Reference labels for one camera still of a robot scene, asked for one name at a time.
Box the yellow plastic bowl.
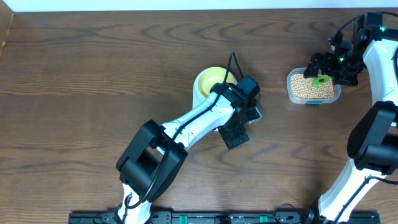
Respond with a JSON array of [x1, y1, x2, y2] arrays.
[[198, 66, 237, 99]]

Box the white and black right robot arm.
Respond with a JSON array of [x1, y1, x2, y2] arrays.
[[302, 11, 397, 223]]

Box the white digital kitchen scale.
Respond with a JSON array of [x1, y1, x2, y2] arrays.
[[191, 70, 218, 133]]

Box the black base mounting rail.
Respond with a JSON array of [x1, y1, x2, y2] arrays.
[[68, 210, 382, 224]]

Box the green plastic measuring scoop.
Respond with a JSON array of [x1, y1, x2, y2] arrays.
[[312, 75, 331, 88]]

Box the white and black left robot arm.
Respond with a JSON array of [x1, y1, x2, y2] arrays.
[[116, 76, 261, 223]]

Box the clear container of soybeans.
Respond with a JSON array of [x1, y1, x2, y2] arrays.
[[287, 68, 341, 105]]

